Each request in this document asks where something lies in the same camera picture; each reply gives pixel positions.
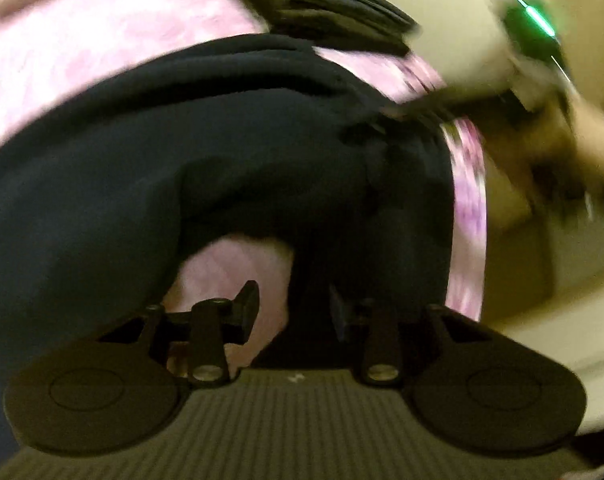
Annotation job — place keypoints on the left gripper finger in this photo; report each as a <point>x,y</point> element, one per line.
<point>191,345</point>

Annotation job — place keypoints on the dark navy fleece pants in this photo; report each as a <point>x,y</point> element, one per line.
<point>103,197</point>

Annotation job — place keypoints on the stack of folded clothes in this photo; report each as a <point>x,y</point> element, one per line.
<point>376,26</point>

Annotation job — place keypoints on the person's right hand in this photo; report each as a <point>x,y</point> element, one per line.
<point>589,140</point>

